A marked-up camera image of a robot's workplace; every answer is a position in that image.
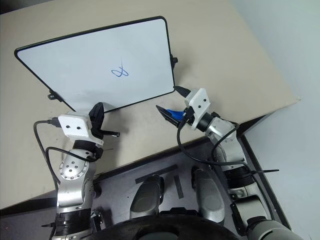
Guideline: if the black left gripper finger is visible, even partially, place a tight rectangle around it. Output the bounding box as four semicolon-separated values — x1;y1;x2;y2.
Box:
90;101;105;118
100;129;122;138

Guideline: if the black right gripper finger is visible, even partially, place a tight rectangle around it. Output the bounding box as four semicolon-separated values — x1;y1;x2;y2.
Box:
155;104;173;119
161;112;182;127

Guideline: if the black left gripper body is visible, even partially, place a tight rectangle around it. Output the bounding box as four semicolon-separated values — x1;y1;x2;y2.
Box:
88;113;105;141

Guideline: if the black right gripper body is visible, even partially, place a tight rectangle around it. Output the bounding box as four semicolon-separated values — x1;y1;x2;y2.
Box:
183;106;198;127

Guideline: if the blue object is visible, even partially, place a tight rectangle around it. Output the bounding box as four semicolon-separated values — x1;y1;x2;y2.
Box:
166;108;187;122

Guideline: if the long black tape strip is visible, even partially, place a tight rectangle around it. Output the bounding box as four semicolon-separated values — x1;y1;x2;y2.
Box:
134;164;179;184

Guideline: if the short black tape strip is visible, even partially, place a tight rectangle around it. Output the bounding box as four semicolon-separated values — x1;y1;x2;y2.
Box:
173;175;185;200

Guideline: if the dark grey rounded robot foot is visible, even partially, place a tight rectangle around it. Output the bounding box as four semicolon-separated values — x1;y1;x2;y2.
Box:
190;165;226;224
129;174;166;221

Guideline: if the black round robot waist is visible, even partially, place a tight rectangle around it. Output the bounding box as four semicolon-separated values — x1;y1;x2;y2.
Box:
93;206;241;240

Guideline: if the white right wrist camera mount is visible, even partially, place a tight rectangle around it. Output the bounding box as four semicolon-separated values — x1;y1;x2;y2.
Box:
184;87;212;131

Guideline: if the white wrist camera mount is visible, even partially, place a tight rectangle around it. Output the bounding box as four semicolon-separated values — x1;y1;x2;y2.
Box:
184;87;212;131
57;112;105;147

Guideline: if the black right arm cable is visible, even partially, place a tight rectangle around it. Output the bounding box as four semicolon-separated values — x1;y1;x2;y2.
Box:
176;109;254;168

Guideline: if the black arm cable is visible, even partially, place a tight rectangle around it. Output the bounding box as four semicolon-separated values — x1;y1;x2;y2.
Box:
32;116;100;191
176;109;254;168

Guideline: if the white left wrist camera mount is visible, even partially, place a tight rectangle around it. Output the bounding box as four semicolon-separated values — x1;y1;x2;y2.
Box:
57;112;105;147

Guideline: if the whiteboard with black frame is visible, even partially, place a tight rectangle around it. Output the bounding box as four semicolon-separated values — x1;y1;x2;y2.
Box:
14;15;176;114

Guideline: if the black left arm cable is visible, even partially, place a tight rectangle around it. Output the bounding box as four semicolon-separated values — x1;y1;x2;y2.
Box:
32;116;100;191

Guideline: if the black cable tie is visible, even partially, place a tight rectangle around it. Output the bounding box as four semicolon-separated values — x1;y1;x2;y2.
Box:
250;168;280;176

